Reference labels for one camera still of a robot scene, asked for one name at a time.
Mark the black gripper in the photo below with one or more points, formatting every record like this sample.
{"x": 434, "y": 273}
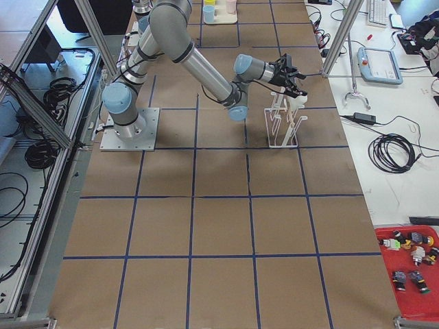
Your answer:
{"x": 276, "y": 78}

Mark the white ikea cup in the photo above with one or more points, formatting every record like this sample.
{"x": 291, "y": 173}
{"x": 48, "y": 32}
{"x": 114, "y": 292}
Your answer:
{"x": 298, "y": 102}

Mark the pink cup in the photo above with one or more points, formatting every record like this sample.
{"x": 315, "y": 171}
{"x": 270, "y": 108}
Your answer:
{"x": 231, "y": 6}

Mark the light blue cup rear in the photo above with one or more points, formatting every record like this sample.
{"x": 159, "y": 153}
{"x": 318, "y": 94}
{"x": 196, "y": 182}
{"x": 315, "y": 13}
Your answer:
{"x": 209, "y": 14}

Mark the grabber reaching tool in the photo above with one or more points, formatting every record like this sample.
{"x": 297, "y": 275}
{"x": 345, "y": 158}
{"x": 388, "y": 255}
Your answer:
{"x": 354, "y": 94}

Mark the black power adapter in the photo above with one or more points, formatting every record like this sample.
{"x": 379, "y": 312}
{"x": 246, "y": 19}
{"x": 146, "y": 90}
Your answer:
{"x": 366, "y": 119}

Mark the blue teach pendant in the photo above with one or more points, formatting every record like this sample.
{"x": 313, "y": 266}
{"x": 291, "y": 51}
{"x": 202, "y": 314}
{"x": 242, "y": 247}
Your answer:
{"x": 379, "y": 65}

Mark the cream plastic tray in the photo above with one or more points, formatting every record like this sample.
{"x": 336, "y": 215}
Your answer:
{"x": 221, "y": 16}

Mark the white keyboard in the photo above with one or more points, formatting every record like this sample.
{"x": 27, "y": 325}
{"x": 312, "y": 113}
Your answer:
{"x": 377, "y": 13}

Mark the red parts tray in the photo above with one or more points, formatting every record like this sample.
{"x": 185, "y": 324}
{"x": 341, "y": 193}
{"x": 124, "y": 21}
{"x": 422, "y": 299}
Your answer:
{"x": 410, "y": 255}

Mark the white wire cup rack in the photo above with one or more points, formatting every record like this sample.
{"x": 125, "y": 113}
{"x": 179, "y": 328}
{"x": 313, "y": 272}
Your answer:
{"x": 282, "y": 123}

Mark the aluminium frame post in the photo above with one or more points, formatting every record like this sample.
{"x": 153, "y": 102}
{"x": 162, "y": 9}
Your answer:
{"x": 341, "y": 35}

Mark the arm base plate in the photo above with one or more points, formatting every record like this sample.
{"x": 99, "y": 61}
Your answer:
{"x": 141, "y": 135}

